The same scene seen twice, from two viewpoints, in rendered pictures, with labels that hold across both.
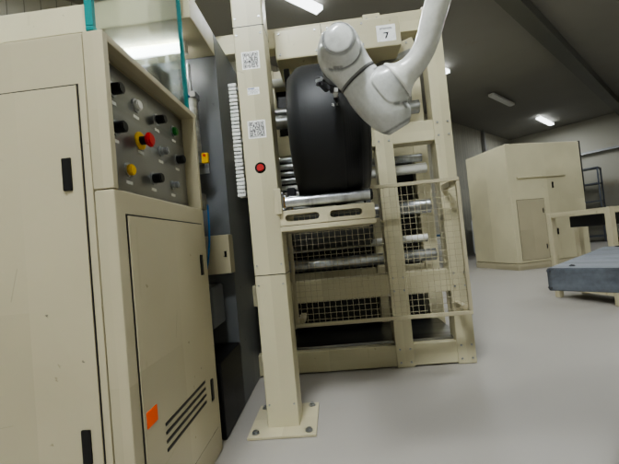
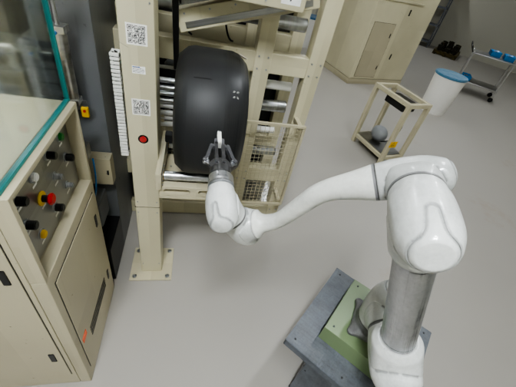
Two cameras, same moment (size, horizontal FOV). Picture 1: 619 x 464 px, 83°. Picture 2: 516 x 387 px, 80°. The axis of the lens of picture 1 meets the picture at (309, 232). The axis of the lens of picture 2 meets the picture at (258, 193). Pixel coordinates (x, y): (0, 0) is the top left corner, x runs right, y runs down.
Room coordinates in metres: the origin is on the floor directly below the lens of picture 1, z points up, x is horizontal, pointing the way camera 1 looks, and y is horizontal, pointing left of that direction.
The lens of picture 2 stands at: (0.15, 0.04, 1.88)
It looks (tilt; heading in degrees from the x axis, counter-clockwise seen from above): 40 degrees down; 340
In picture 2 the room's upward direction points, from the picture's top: 14 degrees clockwise
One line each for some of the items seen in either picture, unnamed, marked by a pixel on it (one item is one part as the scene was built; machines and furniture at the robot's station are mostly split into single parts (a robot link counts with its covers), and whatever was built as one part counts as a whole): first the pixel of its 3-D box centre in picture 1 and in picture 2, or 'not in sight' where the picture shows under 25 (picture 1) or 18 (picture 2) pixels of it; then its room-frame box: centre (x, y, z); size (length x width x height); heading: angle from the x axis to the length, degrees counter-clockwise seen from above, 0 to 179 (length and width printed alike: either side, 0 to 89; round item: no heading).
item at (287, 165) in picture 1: (284, 186); (161, 98); (1.90, 0.11, 1.05); 0.20 x 0.15 x 0.30; 86
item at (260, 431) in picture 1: (286, 418); (152, 262); (1.50, 0.17, 0.01); 0.27 x 0.27 x 0.02; 86
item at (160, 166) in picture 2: (285, 206); (163, 158); (1.51, 0.09, 0.90); 0.40 x 0.03 x 0.10; 176
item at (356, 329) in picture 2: not in sight; (375, 318); (0.62, -0.77, 0.77); 0.22 x 0.18 x 0.06; 142
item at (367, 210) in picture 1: (327, 214); (196, 186); (1.36, -0.08, 0.83); 0.36 x 0.09 x 0.06; 86
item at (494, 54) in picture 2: not in sight; (481, 71); (5.89, -6.56, 0.48); 1.02 x 0.59 x 0.95; 42
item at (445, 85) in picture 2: not in sight; (441, 92); (4.64, -4.56, 0.34); 0.56 x 0.55 x 0.67; 130
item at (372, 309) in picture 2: not in sight; (389, 306); (0.59, -0.75, 0.91); 0.18 x 0.16 x 0.22; 156
